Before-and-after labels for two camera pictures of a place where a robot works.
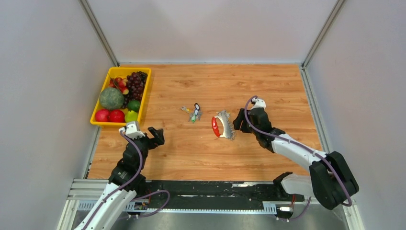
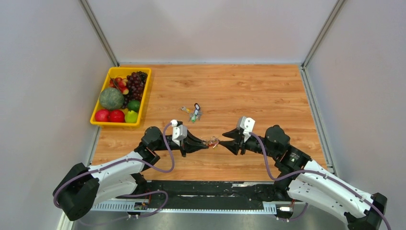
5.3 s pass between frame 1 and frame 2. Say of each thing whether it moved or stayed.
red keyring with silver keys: moved
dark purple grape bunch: stayed
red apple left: stayed
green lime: stayed
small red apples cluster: stayed
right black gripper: moved
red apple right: stayed
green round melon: stayed
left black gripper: moved
